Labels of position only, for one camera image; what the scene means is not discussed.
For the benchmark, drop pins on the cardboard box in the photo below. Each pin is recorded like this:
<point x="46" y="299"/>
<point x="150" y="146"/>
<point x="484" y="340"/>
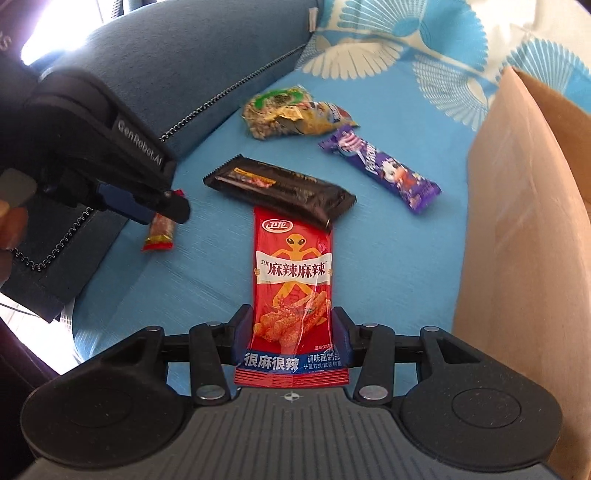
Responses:
<point x="521" y="230"/>

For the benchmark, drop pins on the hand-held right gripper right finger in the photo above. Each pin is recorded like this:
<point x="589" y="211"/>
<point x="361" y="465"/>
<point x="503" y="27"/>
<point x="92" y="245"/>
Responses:
<point x="344" y="341"/>

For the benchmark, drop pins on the yellow snack packet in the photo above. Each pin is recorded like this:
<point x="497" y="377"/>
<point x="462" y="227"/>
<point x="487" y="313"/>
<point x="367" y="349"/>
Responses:
<point x="323" y="115"/>

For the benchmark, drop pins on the blue cream fan-print cover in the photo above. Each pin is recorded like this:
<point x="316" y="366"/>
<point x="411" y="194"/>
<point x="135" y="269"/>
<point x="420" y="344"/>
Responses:
<point x="392" y="254"/>

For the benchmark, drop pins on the purple snack packet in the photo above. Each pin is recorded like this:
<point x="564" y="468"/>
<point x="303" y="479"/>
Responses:
<point x="383" y="168"/>

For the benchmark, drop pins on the black snack packet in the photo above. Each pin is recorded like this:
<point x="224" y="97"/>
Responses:
<point x="277" y="189"/>

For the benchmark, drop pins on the large red snack packet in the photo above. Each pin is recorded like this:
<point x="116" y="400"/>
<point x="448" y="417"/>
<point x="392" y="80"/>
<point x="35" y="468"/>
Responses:
<point x="291" y="277"/>

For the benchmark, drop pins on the green label peanut packet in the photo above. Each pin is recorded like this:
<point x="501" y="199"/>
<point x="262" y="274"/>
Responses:
<point x="268" y="115"/>

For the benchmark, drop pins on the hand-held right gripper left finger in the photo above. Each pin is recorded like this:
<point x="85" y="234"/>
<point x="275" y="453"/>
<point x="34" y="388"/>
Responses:
<point x="241" y="337"/>

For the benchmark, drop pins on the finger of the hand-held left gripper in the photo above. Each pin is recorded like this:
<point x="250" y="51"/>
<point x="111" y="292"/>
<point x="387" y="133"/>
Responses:
<point x="173" y="207"/>
<point x="117" y="199"/>

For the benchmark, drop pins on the person's left hand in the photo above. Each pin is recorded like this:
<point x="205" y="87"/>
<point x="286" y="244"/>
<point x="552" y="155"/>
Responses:
<point x="11" y="226"/>

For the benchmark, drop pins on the small red snack packet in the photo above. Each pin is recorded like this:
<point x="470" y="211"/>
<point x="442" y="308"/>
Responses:
<point x="159" y="230"/>

